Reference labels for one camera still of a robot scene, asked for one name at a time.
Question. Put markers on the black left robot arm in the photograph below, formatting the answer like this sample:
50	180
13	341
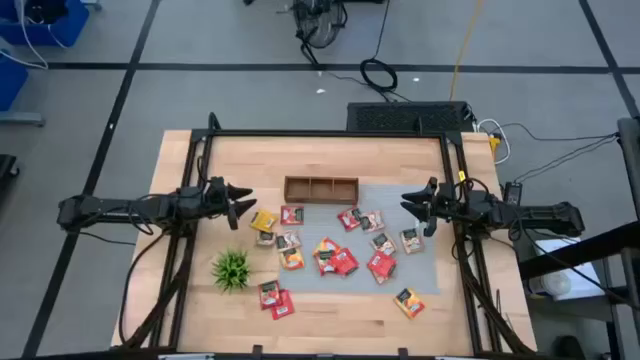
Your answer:
100	206

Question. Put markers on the black floor object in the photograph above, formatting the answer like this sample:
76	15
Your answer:
6	170

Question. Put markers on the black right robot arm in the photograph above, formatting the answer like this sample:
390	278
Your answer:
540	215

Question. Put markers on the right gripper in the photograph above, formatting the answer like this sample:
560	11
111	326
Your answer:
450	200

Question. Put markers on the black metal cart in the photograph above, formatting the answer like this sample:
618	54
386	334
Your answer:
575	251

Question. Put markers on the grey mesh mat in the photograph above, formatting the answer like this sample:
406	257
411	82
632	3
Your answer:
345	287

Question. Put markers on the black power adapter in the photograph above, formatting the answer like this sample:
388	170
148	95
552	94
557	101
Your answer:
512	192

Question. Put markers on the black floor fan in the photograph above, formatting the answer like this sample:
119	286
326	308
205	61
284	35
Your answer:
320	22

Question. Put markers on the yellow plug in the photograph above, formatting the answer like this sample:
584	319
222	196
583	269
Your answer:
494	143

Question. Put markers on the black perforated computer case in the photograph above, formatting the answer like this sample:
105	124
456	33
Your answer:
410	116

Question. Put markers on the green plant in white pot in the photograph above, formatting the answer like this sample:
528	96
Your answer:
231	270

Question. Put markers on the white box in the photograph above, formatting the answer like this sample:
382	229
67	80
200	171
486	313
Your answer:
587	287

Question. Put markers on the wooden three-compartment tray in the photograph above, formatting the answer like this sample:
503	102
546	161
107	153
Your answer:
292	190

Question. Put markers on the round white container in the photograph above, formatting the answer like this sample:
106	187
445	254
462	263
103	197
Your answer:
552	285

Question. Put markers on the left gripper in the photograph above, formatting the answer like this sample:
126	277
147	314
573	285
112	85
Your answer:
215	197

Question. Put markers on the blue plastic bin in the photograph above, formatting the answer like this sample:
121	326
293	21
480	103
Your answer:
50	27
10	82

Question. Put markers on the orange tea packet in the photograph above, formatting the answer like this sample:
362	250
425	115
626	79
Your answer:
326	245
291	259
409	302

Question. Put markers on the black aluminium rig frame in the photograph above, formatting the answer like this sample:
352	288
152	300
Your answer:
250	132

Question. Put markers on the yellow tea packet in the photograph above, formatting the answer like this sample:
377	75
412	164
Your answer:
263	220

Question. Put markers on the beige tea packet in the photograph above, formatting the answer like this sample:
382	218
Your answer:
288	241
266	238
384	243
372	221
387	281
412	241

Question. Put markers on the grey metal foot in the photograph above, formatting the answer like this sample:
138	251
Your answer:
22	119

